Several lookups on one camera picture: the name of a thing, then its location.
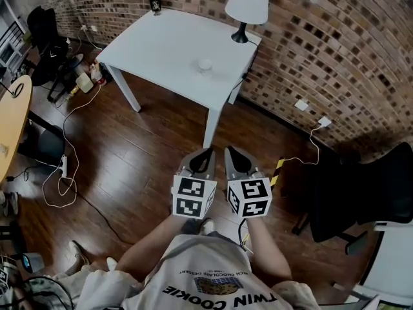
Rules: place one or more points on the white cabinet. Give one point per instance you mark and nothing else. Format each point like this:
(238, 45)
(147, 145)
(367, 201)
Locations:
(393, 263)

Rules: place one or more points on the yellow bottle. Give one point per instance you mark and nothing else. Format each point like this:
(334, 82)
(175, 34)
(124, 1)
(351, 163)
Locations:
(74, 91)

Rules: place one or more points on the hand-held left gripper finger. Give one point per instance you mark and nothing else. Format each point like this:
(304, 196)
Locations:
(212, 170)
(187, 164)

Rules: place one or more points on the person's grey trousers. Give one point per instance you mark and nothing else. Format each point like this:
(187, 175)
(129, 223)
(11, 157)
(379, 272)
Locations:
(190, 228)

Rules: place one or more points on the clear plastic cup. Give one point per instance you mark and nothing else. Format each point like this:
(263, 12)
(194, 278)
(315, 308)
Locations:
(205, 66)

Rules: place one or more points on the white square table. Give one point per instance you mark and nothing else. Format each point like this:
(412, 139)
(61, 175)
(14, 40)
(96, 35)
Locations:
(180, 50)

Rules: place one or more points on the person's white shoe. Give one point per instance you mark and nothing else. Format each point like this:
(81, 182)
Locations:
(112, 263)
(207, 226)
(79, 252)

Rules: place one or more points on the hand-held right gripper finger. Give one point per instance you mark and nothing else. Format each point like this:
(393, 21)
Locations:
(228, 168)
(243, 165)

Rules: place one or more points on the person's left forearm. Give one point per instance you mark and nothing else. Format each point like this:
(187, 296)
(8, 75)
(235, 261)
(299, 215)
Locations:
(148, 247)

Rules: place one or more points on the white shade table lamp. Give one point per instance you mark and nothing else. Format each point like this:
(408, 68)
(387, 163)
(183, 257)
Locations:
(246, 2)

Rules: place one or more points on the white plastic canister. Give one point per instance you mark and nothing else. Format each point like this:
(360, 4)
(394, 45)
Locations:
(84, 83)

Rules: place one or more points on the white wall socket with plug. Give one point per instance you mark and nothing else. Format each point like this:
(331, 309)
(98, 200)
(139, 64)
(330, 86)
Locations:
(324, 122)

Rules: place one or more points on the yellow black striped tape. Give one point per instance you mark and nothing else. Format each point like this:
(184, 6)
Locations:
(277, 171)

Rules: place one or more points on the black office chair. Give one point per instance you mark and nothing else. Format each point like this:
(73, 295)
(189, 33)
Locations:
(355, 199)
(42, 34)

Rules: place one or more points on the white and red snack bag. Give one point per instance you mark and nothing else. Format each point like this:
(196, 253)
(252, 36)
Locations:
(96, 73)

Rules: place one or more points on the black table pedestal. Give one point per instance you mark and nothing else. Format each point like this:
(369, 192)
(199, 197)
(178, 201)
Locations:
(51, 144)

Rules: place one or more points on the round wooden table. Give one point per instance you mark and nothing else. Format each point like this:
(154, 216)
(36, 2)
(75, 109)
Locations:
(14, 121)

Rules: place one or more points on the person's white printed t-shirt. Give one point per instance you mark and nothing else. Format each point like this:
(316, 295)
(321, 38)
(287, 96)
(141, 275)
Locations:
(200, 260)

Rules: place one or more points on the black patterned tumbler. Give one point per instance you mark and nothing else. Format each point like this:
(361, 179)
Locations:
(155, 0)

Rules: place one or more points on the grey device with blue light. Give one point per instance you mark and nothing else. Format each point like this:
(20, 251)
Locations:
(32, 263)

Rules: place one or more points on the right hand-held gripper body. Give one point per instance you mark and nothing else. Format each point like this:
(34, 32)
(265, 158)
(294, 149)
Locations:
(251, 199)

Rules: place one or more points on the person's right forearm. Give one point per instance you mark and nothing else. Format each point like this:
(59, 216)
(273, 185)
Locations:
(271, 257)

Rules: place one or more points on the small white item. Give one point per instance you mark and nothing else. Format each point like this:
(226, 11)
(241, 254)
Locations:
(3, 149)

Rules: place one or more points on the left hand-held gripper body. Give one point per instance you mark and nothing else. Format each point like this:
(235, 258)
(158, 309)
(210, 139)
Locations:
(188, 199)

